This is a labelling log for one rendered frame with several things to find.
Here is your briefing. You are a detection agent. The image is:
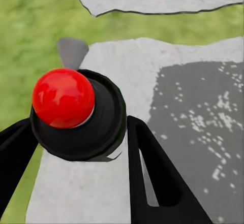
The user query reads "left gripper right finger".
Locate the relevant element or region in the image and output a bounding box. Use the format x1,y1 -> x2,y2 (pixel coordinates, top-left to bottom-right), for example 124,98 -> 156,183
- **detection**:
127,115 -> 213,224

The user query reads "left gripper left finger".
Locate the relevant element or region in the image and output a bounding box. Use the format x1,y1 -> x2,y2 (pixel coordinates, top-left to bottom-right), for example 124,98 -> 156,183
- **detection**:
0,118 -> 39,218

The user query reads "insectifuge atomizer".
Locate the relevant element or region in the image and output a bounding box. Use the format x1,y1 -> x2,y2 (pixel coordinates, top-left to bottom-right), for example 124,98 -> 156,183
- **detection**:
30,37 -> 128,162

